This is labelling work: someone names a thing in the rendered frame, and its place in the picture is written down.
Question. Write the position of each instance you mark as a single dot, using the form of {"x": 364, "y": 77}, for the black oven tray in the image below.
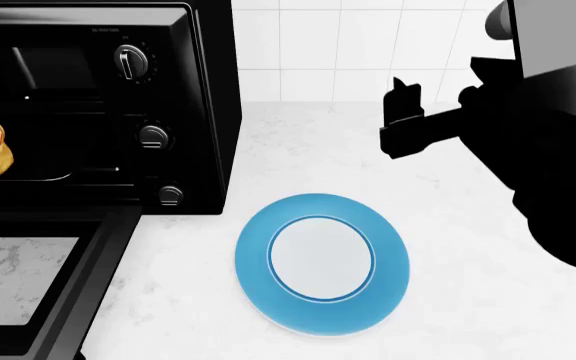
{"x": 43, "y": 175}

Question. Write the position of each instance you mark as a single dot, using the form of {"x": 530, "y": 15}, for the black toaster oven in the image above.
{"x": 188, "y": 112}

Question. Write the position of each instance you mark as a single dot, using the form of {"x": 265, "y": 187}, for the small silver oven knob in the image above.
{"x": 170, "y": 195}

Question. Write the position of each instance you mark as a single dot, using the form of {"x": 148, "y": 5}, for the large silver oven knob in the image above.
{"x": 131, "y": 62}

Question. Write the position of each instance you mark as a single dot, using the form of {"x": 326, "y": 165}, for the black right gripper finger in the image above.
{"x": 404, "y": 103}
{"x": 408, "y": 138}

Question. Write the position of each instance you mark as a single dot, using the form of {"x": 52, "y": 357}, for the medium silver oven knob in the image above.
{"x": 153, "y": 136}

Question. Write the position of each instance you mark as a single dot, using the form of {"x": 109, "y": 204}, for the black oven door with glass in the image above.
{"x": 103, "y": 255}

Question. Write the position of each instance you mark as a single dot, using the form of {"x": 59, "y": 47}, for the blue plate with white centre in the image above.
{"x": 318, "y": 315}

